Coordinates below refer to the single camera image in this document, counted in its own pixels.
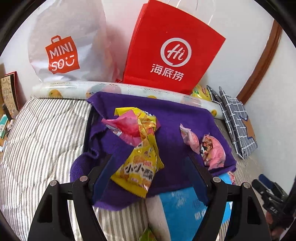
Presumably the pink silver snack packet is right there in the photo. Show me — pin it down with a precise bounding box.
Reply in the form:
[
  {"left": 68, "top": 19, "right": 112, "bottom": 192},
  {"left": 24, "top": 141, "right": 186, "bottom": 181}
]
[{"left": 200, "top": 134, "right": 226, "bottom": 170}]

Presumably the green snack packet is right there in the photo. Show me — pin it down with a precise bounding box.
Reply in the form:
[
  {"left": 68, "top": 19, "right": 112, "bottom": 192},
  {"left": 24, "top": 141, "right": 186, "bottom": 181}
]
[{"left": 138, "top": 227, "right": 157, "bottom": 241}]

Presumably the blue tissue pack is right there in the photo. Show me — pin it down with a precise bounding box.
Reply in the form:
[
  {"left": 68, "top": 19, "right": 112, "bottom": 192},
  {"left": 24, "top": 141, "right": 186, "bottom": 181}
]
[{"left": 145, "top": 172, "right": 233, "bottom": 241}]

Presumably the grey checked star cushion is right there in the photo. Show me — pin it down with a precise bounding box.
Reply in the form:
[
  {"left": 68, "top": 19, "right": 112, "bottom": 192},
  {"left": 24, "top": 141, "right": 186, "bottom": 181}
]
[{"left": 207, "top": 86, "right": 258, "bottom": 159}]

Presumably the small pink snack packet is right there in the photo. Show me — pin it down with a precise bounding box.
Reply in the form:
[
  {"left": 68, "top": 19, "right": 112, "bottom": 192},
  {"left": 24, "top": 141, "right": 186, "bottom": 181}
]
[{"left": 180, "top": 124, "right": 200, "bottom": 154}]

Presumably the pink yellow snack packet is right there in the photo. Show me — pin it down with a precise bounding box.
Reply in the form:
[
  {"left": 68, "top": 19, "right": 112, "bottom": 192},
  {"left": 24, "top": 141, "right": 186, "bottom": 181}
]
[{"left": 101, "top": 107, "right": 161, "bottom": 147}]

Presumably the purple towel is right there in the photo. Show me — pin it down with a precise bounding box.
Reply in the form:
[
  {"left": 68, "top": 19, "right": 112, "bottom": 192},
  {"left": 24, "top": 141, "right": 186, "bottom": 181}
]
[{"left": 70, "top": 92, "right": 236, "bottom": 197}]

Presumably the yellow green snack bag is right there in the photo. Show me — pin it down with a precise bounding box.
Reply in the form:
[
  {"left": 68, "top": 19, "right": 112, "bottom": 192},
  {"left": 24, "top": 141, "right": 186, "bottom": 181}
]
[{"left": 190, "top": 84, "right": 212, "bottom": 101}]

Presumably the white Miniso plastic bag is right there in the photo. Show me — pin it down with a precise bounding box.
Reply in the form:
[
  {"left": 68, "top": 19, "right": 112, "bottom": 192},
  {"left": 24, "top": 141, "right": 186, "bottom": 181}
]
[{"left": 28, "top": 1, "right": 117, "bottom": 82}]

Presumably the red Haidilao paper bag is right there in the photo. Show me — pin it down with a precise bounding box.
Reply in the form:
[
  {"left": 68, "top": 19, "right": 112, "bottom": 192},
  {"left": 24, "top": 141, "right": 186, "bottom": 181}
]
[{"left": 122, "top": 1, "right": 225, "bottom": 94}]

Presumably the brown wooden door frame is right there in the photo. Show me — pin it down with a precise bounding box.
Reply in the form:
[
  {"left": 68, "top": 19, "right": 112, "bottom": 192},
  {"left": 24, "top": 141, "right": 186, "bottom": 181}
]
[{"left": 237, "top": 20, "right": 282, "bottom": 104}]

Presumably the brown picture frame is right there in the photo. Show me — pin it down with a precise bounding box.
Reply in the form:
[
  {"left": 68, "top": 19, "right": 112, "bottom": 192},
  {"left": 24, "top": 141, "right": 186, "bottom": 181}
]
[{"left": 1, "top": 72, "right": 20, "bottom": 118}]

